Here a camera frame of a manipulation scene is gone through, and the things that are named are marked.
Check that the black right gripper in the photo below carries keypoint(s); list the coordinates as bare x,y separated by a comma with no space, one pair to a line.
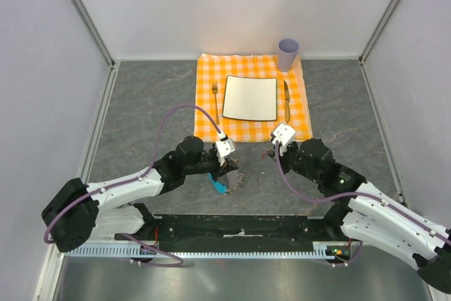
289,146

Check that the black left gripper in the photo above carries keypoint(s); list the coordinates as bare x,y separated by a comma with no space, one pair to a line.
230,165

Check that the metal key organizer blue handle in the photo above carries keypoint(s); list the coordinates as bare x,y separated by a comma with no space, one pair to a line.
228,183

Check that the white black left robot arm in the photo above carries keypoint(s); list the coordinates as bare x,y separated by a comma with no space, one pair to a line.
82,211

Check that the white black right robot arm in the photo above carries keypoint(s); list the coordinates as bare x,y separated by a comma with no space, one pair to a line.
362,212

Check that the orange white checkered cloth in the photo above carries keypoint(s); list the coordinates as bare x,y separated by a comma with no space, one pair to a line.
218,68

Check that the gold knife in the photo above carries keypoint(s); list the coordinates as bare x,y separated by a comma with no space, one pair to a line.
287,103

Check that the white square plate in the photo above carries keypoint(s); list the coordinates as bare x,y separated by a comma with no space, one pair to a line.
250,99

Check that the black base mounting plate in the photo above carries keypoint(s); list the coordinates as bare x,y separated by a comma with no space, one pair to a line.
242,233

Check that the lilac plastic cup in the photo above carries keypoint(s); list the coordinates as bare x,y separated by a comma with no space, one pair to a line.
287,52

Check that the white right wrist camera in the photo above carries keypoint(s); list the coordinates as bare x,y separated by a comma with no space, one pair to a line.
283,134

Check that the light blue cable duct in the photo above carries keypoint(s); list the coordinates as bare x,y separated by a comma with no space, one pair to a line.
135,251

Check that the right aluminium frame post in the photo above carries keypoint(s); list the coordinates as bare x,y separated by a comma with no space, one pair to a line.
381,25

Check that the aluminium frame post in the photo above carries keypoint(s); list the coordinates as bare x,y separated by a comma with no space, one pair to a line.
93,32
381,25

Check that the left aluminium frame post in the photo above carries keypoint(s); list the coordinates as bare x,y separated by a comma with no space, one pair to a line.
93,32

